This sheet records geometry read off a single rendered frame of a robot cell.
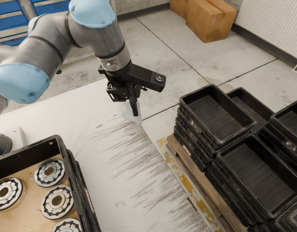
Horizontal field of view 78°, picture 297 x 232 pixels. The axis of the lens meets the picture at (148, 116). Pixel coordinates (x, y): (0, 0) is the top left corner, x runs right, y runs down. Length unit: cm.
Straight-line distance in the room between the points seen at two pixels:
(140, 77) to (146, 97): 157
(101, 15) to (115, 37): 5
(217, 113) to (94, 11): 112
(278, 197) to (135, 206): 86
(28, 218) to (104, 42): 59
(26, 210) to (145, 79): 56
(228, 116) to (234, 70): 133
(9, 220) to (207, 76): 218
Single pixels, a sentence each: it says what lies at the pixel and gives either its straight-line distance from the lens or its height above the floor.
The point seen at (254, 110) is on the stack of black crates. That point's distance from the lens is 181.
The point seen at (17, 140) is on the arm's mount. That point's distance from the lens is 106.
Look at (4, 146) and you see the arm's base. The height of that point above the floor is 77.
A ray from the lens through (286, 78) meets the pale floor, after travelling 282.
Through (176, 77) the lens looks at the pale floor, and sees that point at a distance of 231.
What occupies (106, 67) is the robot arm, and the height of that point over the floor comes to 121.
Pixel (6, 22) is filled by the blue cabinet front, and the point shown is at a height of 66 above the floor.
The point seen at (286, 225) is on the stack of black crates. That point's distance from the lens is 114.
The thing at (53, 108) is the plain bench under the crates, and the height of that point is 70.
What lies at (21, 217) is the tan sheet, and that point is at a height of 83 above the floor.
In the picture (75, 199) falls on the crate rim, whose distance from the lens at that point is 61.
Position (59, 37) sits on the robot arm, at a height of 129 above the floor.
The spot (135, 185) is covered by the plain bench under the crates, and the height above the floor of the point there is 70.
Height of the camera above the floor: 148
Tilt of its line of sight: 52 degrees down
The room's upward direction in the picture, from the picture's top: straight up
